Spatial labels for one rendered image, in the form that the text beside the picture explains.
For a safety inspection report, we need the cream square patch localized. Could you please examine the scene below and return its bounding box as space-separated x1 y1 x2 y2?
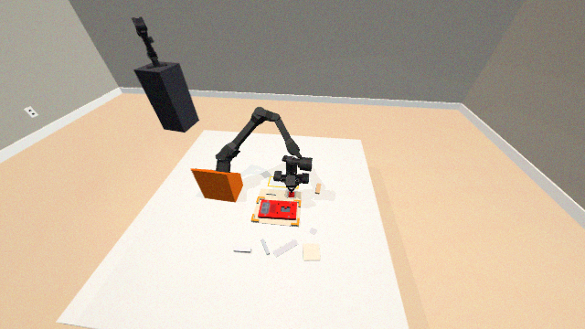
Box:
303 244 320 261

